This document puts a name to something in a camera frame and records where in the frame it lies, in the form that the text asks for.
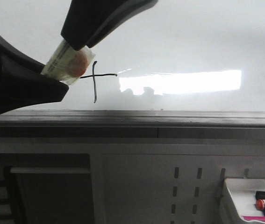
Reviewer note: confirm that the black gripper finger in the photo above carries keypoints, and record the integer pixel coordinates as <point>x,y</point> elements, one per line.
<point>89,21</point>
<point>21,81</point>

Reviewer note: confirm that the white taped whiteboard marker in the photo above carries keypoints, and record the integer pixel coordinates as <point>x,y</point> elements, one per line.
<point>68,65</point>

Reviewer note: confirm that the dark cabinet with white shelf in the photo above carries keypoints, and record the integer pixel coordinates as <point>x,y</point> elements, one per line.
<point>46,189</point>

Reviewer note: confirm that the white perforated stand panel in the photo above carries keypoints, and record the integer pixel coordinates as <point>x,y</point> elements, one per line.
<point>173,181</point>

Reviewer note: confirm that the white wavy marker tray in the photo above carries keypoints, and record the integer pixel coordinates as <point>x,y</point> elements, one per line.
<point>238,200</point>

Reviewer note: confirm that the pink highlighter marker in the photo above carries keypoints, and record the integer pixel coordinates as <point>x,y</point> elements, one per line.
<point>252,218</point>

